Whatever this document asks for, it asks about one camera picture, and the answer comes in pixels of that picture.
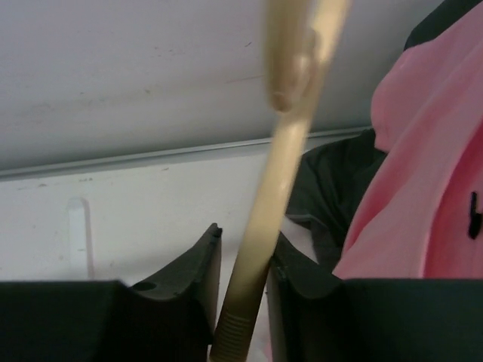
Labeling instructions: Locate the pink t shirt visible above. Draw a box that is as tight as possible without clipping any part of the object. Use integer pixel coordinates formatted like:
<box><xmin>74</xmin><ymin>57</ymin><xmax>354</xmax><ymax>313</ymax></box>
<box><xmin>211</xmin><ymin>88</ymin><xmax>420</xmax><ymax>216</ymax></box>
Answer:
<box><xmin>334</xmin><ymin>18</ymin><xmax>482</xmax><ymax>279</ymax></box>

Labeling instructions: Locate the wooden hanger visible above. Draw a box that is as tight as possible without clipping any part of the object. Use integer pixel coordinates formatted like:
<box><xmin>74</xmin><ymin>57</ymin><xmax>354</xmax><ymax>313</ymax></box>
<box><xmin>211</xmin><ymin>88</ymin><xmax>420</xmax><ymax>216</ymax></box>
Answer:
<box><xmin>209</xmin><ymin>0</ymin><xmax>351</xmax><ymax>361</ymax></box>

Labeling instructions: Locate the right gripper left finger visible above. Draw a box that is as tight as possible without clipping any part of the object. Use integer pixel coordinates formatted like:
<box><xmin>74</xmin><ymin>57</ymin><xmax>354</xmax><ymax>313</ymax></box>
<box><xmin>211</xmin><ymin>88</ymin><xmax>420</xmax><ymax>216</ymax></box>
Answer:
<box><xmin>1</xmin><ymin>224</ymin><xmax>222</xmax><ymax>361</ymax></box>

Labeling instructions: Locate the black t shirt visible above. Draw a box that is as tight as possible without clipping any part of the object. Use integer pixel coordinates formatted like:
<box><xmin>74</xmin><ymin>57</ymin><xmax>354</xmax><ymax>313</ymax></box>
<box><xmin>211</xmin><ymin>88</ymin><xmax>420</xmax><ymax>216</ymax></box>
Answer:
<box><xmin>287</xmin><ymin>1</ymin><xmax>481</xmax><ymax>278</ymax></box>

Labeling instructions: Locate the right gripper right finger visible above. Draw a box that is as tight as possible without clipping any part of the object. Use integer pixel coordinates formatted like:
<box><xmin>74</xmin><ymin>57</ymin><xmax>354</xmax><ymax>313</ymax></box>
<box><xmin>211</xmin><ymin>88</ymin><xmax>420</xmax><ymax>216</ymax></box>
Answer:
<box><xmin>267</xmin><ymin>237</ymin><xmax>482</xmax><ymax>362</ymax></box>

